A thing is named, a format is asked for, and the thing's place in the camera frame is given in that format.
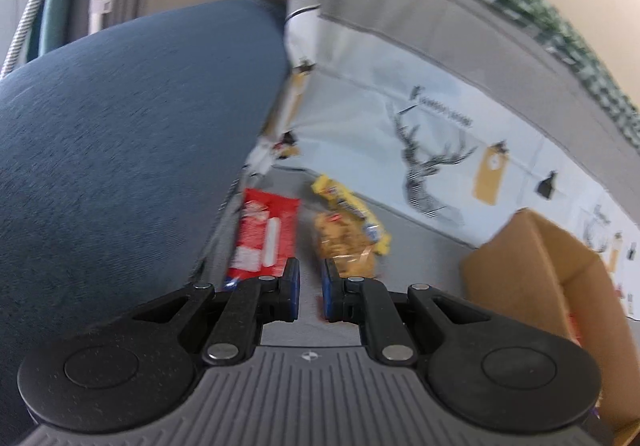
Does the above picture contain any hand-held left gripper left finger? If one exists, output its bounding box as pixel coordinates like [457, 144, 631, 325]
[129, 257, 302, 365]

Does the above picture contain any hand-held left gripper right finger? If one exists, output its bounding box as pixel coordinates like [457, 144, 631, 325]
[321, 257, 502, 363]

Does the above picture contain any clear bag of brown snacks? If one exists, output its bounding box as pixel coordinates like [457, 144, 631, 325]
[313, 211, 379, 279]

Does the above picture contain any red white-label snack packet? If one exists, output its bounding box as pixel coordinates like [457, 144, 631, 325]
[226, 188, 301, 283]

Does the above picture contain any yellow snack packet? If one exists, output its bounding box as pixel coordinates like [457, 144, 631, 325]
[311, 174, 392, 256]

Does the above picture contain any brown cardboard box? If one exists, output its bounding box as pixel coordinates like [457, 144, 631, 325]
[460, 207, 640, 446]

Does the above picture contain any small red snack packet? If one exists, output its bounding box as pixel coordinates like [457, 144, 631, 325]
[566, 310, 584, 348]

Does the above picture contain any grey fabric storage bin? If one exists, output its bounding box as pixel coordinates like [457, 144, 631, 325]
[215, 0, 640, 348]

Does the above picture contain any blue fabric cushion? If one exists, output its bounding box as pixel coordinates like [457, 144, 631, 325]
[0, 0, 292, 438]

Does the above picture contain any green checked cloth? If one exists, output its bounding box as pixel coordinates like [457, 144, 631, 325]
[340, 0, 640, 149]

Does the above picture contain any grey corrugated hose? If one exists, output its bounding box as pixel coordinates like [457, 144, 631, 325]
[0, 0, 81, 79]

